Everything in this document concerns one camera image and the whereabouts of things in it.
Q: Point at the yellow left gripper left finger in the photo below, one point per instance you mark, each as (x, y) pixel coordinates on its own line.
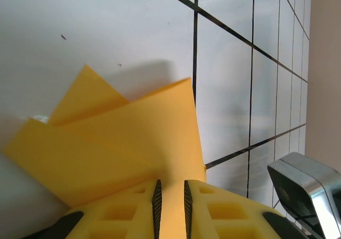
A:
(117, 223)

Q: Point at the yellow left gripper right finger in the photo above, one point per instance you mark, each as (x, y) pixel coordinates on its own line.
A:
(229, 220)

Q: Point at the yellow cloth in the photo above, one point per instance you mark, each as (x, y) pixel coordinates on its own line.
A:
(120, 132)

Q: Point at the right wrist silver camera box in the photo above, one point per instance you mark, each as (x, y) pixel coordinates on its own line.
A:
(306, 185)

